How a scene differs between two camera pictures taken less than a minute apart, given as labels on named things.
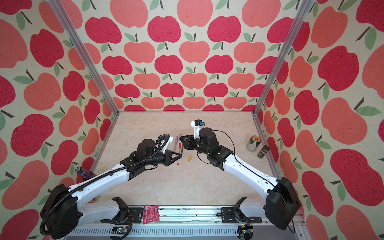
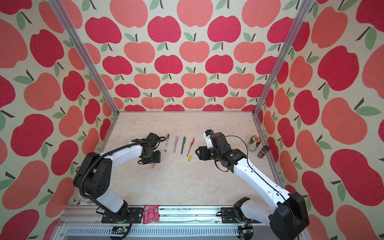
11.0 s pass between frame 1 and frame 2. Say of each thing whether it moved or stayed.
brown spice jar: stayed
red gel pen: moved
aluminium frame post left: stayed
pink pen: stayed
